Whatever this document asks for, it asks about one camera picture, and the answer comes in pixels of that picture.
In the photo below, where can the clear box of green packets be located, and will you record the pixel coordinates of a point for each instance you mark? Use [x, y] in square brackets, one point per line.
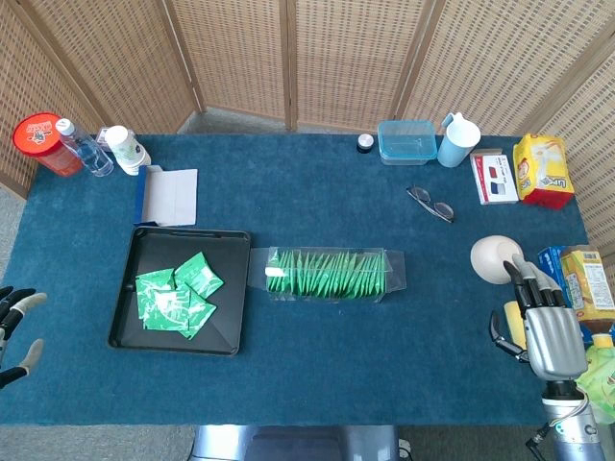
[395, 269]

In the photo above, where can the grey robot torso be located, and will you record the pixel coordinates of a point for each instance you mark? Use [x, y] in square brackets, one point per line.
[288, 444]

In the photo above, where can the clear water bottle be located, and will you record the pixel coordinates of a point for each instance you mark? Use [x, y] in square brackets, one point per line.
[91, 153]

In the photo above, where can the black eyeglasses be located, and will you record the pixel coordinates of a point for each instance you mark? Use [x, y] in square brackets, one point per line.
[423, 193]

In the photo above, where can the small black silver jar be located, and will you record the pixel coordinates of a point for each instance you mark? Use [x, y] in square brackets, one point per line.
[365, 143]

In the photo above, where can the clear blue food container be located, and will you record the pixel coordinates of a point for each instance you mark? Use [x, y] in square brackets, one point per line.
[408, 144]

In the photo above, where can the row of green packets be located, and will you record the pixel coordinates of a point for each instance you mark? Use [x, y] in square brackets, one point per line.
[327, 278]

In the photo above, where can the yellow drink carton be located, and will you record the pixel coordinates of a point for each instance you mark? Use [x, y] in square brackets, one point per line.
[591, 283]

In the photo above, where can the blue table carpet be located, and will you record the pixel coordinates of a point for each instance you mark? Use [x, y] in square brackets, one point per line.
[336, 360]

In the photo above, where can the yellow sponge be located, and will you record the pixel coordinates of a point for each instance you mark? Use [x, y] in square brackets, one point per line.
[514, 322]

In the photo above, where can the black plastic tray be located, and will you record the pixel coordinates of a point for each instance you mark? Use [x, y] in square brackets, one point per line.
[158, 245]

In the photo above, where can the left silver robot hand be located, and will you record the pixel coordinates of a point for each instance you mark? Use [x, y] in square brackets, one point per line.
[24, 301]

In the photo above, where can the light blue pitcher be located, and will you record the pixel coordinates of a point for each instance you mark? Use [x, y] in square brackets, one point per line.
[454, 149]

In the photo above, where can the white box red blue print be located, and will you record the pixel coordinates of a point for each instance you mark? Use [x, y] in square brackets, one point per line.
[495, 177]

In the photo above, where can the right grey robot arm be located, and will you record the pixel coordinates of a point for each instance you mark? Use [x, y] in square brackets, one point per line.
[572, 427]

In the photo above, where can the white plastic bottle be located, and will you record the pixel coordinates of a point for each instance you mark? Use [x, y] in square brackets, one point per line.
[125, 149]

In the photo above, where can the open white blue cardboard box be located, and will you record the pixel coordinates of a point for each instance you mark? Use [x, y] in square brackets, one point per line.
[168, 197]

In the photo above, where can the red lidded plastic jar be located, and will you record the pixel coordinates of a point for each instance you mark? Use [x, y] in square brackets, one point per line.
[38, 134]

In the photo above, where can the beige bowl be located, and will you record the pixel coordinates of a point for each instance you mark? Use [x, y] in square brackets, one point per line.
[490, 259]

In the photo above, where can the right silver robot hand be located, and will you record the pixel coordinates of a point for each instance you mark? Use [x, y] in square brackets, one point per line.
[557, 341]

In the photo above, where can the bamboo folding screen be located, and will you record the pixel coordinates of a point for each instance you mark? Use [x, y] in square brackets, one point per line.
[351, 62]

